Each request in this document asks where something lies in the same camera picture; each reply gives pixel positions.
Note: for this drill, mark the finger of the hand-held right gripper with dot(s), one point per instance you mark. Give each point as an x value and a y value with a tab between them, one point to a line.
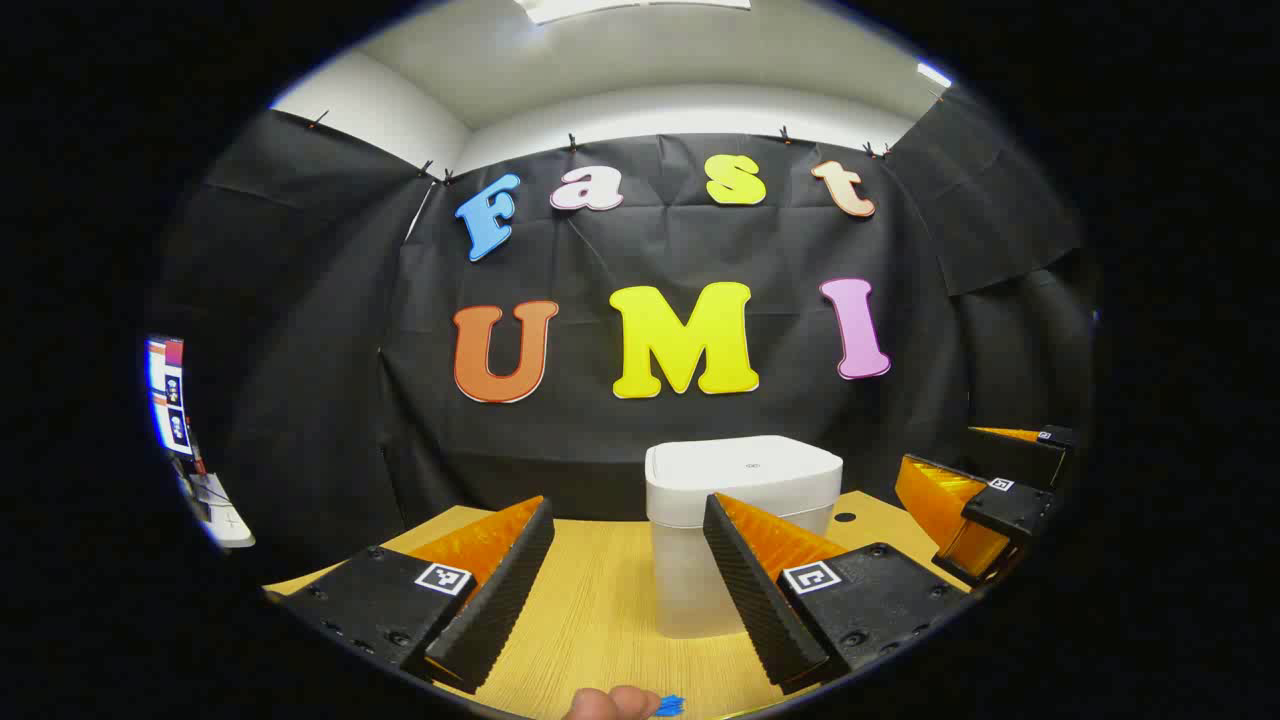
1010	510
1020	455

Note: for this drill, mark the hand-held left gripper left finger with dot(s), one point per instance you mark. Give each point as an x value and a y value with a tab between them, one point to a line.
500	600

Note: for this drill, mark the black backdrop cloth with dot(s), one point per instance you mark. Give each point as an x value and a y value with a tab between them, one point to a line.
600	440

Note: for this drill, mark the wooden desktop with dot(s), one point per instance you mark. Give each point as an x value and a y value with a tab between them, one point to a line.
600	600

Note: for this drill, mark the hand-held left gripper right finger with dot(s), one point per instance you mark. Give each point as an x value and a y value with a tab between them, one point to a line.
750	600

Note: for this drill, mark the computer monitor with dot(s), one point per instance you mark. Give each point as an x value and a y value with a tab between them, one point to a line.
168	395

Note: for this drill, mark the small ceiling light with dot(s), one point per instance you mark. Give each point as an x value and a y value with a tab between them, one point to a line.
935	75

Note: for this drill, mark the white desktop garbage bin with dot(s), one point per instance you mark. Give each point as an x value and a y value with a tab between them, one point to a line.
740	470

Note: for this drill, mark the large ceiling light panel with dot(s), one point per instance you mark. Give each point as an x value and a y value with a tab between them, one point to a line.
600	8

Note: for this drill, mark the blue paper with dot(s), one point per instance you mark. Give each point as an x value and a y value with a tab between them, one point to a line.
670	706

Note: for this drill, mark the white side table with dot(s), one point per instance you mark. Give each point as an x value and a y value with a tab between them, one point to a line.
225	520

